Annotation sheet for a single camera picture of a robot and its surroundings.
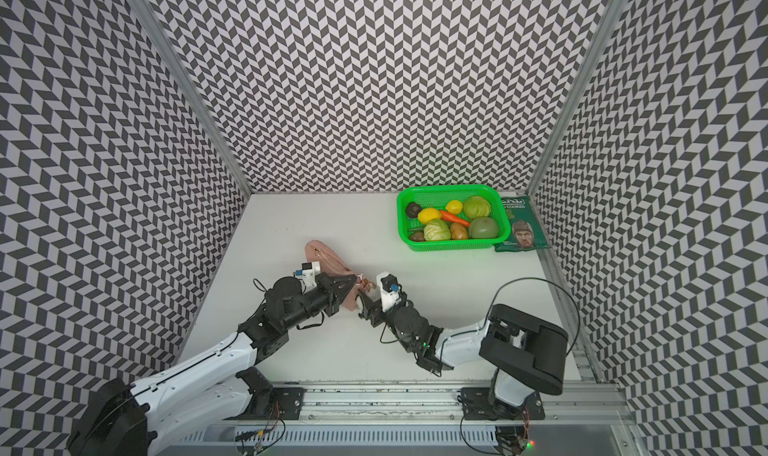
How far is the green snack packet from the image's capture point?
1.02m

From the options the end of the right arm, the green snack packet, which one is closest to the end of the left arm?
the end of the right arm

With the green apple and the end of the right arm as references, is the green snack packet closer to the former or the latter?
the green apple

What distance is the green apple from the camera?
1004 millimetres
